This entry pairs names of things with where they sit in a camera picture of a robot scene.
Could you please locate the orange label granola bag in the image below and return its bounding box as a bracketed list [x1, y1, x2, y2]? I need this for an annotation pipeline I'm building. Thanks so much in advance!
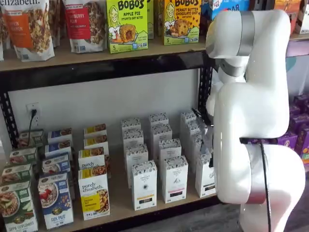
[1, 0, 56, 61]

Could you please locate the white granola bag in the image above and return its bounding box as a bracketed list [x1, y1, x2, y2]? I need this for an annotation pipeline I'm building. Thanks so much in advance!
[47, 0, 66, 48]

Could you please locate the blue flax plus cereal box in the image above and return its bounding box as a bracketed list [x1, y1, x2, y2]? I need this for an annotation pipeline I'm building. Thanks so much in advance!
[47, 128, 73, 145]
[38, 173, 74, 230]
[44, 140, 73, 158]
[42, 153, 71, 176]

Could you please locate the white brown snack box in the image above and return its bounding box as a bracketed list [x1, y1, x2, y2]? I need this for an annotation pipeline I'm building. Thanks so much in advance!
[295, 0, 309, 35]

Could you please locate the white box pink strip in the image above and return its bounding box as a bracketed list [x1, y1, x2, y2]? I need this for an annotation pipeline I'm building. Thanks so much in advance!
[162, 155, 189, 204]
[158, 138, 183, 168]
[148, 112, 169, 129]
[152, 123, 173, 156]

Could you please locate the black metal shelf frame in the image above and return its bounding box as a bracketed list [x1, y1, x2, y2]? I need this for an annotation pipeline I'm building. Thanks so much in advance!
[0, 49, 242, 232]

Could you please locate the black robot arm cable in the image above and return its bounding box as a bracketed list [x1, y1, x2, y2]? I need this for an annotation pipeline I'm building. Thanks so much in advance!
[239, 136, 279, 232]

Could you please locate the white box green strip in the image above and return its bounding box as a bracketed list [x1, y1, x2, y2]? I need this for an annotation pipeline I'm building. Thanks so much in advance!
[180, 111, 197, 137]
[195, 151, 217, 199]
[190, 135, 206, 174]
[185, 120, 206, 148]

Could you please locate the purely elizabeth yellow granola box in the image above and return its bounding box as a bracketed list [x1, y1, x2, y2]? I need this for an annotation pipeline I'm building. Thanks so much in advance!
[83, 123, 108, 139]
[78, 146, 107, 175]
[77, 166, 111, 221]
[83, 134, 110, 152]

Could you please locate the green Bobo's apple pie box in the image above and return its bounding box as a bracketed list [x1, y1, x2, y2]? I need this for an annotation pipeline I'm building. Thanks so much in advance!
[106, 0, 149, 55]
[146, 0, 155, 41]

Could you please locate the green apple cinnamon cereal box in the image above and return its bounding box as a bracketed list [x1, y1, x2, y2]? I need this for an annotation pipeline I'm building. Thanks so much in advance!
[0, 180, 39, 232]
[18, 130, 45, 149]
[9, 146, 38, 168]
[0, 163, 34, 186]

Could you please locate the white box yellow strip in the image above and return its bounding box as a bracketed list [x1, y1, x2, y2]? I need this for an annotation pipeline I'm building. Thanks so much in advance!
[121, 117, 142, 133]
[125, 144, 149, 189]
[122, 129, 144, 148]
[131, 160, 158, 211]

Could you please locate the tan snack shelf board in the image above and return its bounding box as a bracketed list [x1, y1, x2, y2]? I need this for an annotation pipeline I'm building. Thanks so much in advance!
[0, 35, 209, 72]

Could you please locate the black power plug cord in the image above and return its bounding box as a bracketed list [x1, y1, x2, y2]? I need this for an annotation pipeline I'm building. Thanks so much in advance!
[28, 109, 38, 146]

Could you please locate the red label granola bag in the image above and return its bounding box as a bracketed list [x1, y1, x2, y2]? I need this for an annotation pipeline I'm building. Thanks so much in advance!
[63, 0, 107, 54]

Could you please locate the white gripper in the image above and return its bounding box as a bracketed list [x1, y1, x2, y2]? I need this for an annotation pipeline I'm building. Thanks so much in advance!
[201, 120, 216, 169]

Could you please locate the blue Z Bar box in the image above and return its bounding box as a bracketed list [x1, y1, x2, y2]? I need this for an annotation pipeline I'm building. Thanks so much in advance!
[200, 0, 251, 37]

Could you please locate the purple Annie's box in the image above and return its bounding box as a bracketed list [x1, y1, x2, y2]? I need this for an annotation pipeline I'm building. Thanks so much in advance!
[292, 94, 309, 116]
[295, 128, 309, 170]
[277, 131, 299, 151]

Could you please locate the orange snack box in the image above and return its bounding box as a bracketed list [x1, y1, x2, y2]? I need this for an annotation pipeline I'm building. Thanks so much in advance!
[273, 0, 303, 32]

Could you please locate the yellow Bobo's peanut butter box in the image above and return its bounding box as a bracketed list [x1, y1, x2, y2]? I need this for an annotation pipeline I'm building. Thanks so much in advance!
[156, 0, 166, 37]
[163, 0, 202, 46]

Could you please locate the white wall outlet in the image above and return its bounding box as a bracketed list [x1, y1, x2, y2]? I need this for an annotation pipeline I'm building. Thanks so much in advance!
[26, 103, 41, 127]

